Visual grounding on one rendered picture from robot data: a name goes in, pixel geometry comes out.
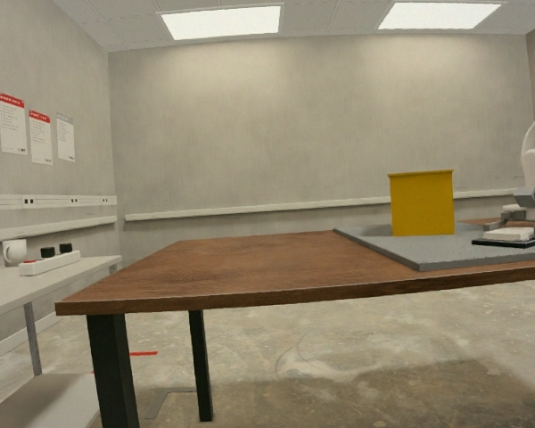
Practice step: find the yellow open-top bin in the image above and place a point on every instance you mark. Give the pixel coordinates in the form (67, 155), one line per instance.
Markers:
(422, 203)

